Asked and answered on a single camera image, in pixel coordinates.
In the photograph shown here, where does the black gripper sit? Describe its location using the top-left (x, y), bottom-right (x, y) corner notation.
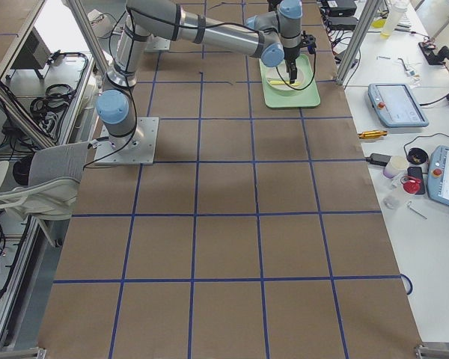
top-left (283, 32), bottom-right (316, 84)

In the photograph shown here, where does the white round plate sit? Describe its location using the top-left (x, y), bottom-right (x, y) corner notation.
top-left (265, 64), bottom-right (308, 91)

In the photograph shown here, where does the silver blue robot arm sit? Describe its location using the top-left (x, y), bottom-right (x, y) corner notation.
top-left (96, 1), bottom-right (316, 152)

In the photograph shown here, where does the light green plastic tray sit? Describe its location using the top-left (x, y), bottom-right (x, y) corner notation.
top-left (259, 55), bottom-right (320, 108)

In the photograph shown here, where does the gold metal cylinder tool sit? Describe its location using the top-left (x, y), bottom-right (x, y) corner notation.
top-left (358, 130), bottom-right (388, 140)

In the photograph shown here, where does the blue teach pendant upper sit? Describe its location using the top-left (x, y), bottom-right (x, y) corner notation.
top-left (367, 83), bottom-right (429, 128)

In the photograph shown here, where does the blue teach pendant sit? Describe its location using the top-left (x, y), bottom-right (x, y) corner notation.
top-left (367, 83), bottom-right (429, 128)
top-left (427, 145), bottom-right (449, 206)

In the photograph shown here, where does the yellow liquid plastic bottle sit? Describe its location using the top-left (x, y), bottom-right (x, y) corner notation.
top-left (380, 1), bottom-right (407, 39)

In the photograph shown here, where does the white lavender cup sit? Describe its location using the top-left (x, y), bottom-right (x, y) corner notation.
top-left (382, 156), bottom-right (409, 179)

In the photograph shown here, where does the black round dish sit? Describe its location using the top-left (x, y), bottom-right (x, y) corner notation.
top-left (406, 147), bottom-right (429, 165)

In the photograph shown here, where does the black smartphone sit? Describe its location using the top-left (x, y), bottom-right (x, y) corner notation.
top-left (406, 166), bottom-right (427, 196)

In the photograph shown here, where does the red round object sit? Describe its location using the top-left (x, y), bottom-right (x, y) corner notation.
top-left (401, 177), bottom-right (422, 194)

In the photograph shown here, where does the silver allen key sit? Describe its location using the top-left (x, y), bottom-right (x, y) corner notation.
top-left (406, 201), bottom-right (427, 220)

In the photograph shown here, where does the blue teach pendant lower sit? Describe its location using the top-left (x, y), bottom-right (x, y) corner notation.
top-left (427, 145), bottom-right (449, 206)

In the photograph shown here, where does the white grey office chair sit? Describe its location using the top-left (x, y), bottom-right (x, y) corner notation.
top-left (0, 141), bottom-right (88, 247)

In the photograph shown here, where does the aluminium frame post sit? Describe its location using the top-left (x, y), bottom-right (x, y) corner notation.
top-left (335, 0), bottom-right (380, 85)

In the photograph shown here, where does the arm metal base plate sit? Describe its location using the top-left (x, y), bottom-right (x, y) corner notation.
top-left (94, 117), bottom-right (159, 166)

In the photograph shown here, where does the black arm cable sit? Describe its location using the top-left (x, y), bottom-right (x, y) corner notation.
top-left (82, 7), bottom-right (319, 168)

